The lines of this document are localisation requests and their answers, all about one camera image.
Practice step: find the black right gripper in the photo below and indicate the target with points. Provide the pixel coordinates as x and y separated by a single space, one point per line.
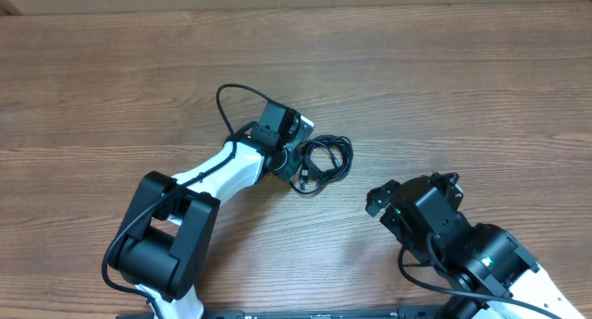
395 224

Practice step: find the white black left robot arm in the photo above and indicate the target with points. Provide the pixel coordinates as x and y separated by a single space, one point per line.
160 247

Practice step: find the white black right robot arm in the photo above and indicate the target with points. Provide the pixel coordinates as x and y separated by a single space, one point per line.
484 269

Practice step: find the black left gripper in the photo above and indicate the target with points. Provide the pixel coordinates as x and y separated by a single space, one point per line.
295 160

